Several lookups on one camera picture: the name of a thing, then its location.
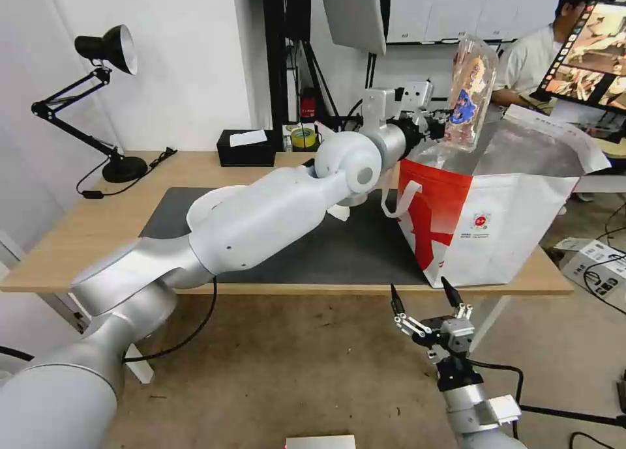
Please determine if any black lamp power cable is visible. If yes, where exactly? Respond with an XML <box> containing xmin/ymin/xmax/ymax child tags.
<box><xmin>76</xmin><ymin>147</ymin><xmax>178</xmax><ymax>199</ymax></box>

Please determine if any grey monitor back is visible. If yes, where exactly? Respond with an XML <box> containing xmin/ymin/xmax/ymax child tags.
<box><xmin>318</xmin><ymin>0</ymin><xmax>391</xmax><ymax>91</ymax></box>

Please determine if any black desk mat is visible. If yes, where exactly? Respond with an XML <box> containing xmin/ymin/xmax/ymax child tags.
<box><xmin>139</xmin><ymin>186</ymin><xmax>432</xmax><ymax>287</ymax></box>

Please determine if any black desk lamp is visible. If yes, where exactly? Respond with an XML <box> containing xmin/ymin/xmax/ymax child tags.
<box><xmin>31</xmin><ymin>24</ymin><xmax>149</xmax><ymax>184</ymax></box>

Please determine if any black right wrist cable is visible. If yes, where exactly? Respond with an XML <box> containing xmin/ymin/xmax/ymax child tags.
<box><xmin>467</xmin><ymin>355</ymin><xmax>626</xmax><ymax>420</ymax></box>

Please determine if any whiteboard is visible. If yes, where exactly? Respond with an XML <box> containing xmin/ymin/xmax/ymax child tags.
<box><xmin>385</xmin><ymin>0</ymin><xmax>520</xmax><ymax>45</ymax></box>

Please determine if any white robot front shell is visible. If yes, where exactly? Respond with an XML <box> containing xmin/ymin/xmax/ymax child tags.
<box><xmin>284</xmin><ymin>435</ymin><xmax>357</xmax><ymax>449</ymax></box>

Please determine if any yellow tape roll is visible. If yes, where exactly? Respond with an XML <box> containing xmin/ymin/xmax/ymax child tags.
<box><xmin>291</xmin><ymin>126</ymin><xmax>320</xmax><ymax>151</ymax></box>

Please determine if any white crumpled paper trash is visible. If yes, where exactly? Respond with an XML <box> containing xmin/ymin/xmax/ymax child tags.
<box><xmin>326</xmin><ymin>196</ymin><xmax>368</xmax><ymax>223</ymax></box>

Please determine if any black metal rack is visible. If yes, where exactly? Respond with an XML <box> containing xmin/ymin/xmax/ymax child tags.
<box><xmin>266</xmin><ymin>0</ymin><xmax>343</xmax><ymax>152</ymax></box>

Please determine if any black box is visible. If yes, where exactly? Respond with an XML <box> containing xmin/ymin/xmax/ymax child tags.
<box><xmin>216</xmin><ymin>128</ymin><xmax>276</xmax><ymax>168</ymax></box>

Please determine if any white and red takeout bag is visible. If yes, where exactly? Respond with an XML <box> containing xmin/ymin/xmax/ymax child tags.
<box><xmin>381</xmin><ymin>104</ymin><xmax>613</xmax><ymax>289</ymax></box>

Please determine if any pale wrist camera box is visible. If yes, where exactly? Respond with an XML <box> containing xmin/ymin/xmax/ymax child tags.
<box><xmin>441</xmin><ymin>319</ymin><xmax>476</xmax><ymax>355</ymax></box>
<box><xmin>402</xmin><ymin>80</ymin><xmax>435</xmax><ymax>111</ymax></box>

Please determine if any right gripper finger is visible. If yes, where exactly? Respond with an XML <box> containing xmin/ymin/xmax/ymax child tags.
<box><xmin>389</xmin><ymin>282</ymin><xmax>434</xmax><ymax>345</ymax></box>
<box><xmin>441</xmin><ymin>275</ymin><xmax>473</xmax><ymax>323</ymax></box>

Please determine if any white table leg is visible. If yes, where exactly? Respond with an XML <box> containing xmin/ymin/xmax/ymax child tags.
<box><xmin>35</xmin><ymin>292</ymin><xmax>153</xmax><ymax>385</ymax></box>
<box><xmin>481</xmin><ymin>292</ymin><xmax>515</xmax><ymax>345</ymax></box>

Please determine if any white cardboard box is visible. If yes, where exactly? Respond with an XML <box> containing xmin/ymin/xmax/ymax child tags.
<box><xmin>559</xmin><ymin>237</ymin><xmax>626</xmax><ymax>299</ymax></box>

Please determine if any red small device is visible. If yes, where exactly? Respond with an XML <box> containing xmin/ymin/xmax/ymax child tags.
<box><xmin>300</xmin><ymin>89</ymin><xmax>320</xmax><ymax>121</ymax></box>

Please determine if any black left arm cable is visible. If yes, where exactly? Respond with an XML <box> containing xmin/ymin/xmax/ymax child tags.
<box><xmin>122</xmin><ymin>275</ymin><xmax>219</xmax><ymax>362</ymax></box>

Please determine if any black computer monitor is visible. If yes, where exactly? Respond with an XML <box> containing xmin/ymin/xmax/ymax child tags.
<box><xmin>529</xmin><ymin>0</ymin><xmax>626</xmax><ymax>111</ymax></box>

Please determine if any white paper note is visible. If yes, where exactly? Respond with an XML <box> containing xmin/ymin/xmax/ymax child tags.
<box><xmin>230</xmin><ymin>130</ymin><xmax>268</xmax><ymax>147</ymax></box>

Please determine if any clear plastic snack bag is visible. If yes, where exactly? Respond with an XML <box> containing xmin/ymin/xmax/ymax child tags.
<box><xmin>443</xmin><ymin>32</ymin><xmax>500</xmax><ymax>154</ymax></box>

